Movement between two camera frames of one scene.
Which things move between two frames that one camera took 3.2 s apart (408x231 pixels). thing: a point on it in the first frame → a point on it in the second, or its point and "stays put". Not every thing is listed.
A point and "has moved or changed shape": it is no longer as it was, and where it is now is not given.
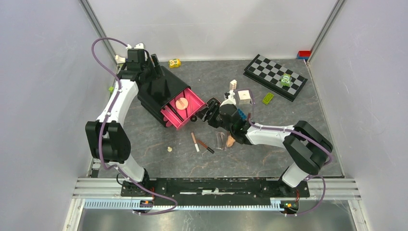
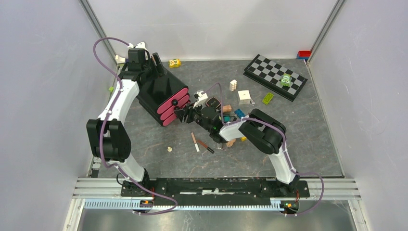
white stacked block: [233, 84] stays put
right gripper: [204, 114] → [188, 110]
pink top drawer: [177, 111] has moved or changed shape
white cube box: [244, 97] stays put
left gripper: [157, 71] stays put
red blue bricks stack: [303, 55] stays put
